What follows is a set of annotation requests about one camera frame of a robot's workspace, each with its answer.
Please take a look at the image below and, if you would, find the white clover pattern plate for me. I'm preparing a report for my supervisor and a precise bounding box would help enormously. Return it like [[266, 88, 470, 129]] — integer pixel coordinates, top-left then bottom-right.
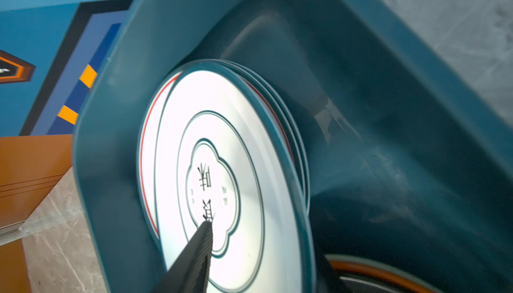
[[154, 59, 317, 292]]

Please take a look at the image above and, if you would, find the black plate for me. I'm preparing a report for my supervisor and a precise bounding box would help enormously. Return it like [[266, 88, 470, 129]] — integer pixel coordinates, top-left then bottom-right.
[[339, 276, 402, 293]]

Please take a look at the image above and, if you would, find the teal plastic bin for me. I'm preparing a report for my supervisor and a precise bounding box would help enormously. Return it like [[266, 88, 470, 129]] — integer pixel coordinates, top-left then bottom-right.
[[73, 0, 512, 292]]

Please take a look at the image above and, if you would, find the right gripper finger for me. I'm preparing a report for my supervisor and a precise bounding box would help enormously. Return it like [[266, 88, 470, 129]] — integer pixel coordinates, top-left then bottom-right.
[[152, 221, 213, 292]]

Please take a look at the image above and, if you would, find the sunburst pattern plate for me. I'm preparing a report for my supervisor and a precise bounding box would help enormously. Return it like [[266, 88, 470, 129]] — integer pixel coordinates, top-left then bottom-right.
[[216, 60, 311, 213], [136, 70, 182, 244]]

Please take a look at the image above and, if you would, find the orange plate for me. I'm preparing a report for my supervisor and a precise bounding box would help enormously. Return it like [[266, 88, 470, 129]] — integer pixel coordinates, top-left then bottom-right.
[[325, 254, 441, 292]]

